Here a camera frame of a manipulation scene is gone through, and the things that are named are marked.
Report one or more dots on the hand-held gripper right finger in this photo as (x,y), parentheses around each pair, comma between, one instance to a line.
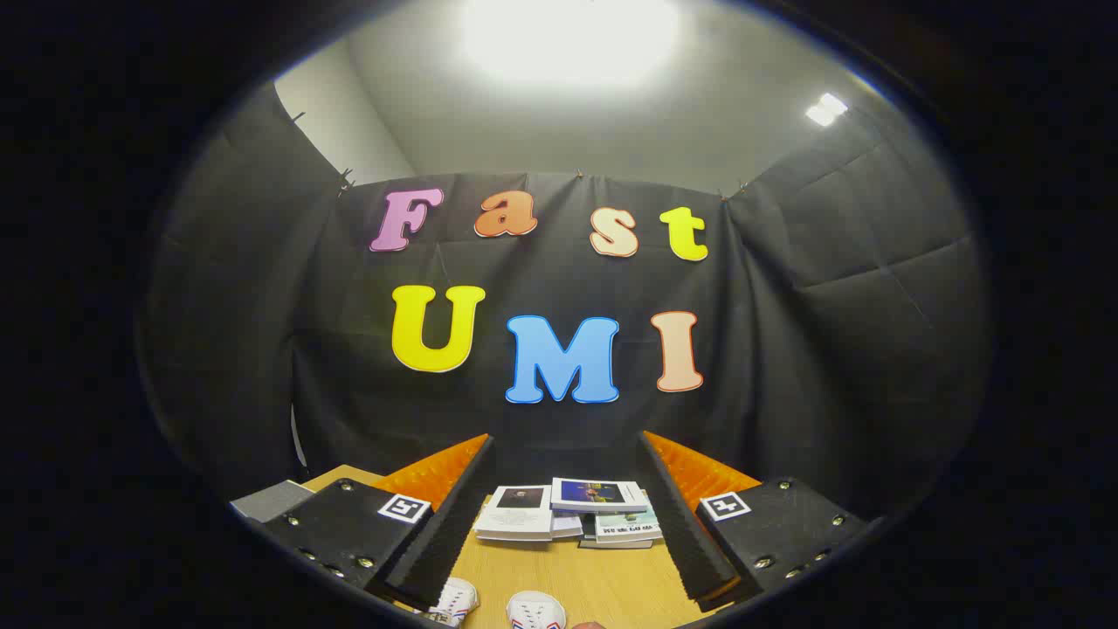
(690,533)

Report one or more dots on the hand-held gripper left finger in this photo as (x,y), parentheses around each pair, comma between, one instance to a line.
(441,542)

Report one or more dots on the white striped canvas shoe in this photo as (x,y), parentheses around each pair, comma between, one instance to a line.
(534,610)
(456,598)

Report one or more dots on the grey fabric storage box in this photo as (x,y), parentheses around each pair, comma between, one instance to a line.
(272,500)

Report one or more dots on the book with pale teal cover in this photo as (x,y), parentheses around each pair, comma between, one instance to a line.
(631,527)

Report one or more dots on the dark grey book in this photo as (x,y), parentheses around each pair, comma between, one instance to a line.
(616,544)

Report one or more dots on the white book with dark portrait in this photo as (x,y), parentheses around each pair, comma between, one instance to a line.
(515,515)

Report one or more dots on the book with blue picture cover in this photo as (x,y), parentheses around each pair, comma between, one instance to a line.
(598,494)

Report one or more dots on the plain white book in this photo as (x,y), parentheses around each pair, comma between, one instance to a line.
(568,524)

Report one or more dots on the black backdrop cloth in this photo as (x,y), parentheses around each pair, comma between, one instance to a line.
(786,306)

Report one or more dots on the small ceiling light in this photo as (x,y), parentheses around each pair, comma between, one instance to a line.
(825,109)

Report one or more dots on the large ceiling light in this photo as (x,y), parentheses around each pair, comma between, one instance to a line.
(568,39)

